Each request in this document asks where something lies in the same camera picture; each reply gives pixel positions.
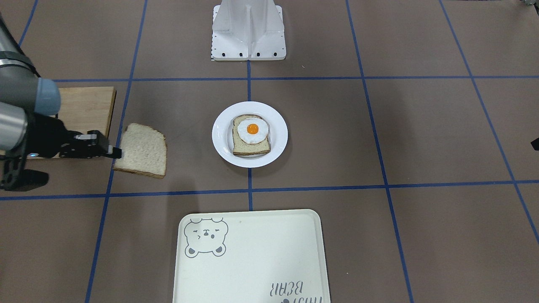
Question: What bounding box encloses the white round plate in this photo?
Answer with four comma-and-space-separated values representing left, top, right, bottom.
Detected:
211, 101, 288, 168

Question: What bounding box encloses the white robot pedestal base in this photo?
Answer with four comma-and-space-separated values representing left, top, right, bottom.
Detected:
211, 0, 287, 61

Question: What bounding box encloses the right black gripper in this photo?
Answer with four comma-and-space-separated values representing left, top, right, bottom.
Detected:
23, 113, 123, 159

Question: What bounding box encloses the bread slice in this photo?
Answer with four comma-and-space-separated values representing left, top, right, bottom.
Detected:
232, 114, 271, 157
113, 123, 167, 179

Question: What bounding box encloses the fried egg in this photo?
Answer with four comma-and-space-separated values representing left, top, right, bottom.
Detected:
236, 117, 269, 144

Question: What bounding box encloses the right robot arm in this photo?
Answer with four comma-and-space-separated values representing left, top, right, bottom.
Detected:
0, 20, 123, 159

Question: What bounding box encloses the cream bear tray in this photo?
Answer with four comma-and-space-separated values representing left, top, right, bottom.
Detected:
173, 209, 331, 303

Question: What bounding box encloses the wooden cutting board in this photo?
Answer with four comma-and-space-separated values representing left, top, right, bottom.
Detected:
1, 86, 116, 138

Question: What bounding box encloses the bread slice on plate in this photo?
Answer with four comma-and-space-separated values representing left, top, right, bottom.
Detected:
232, 114, 271, 157

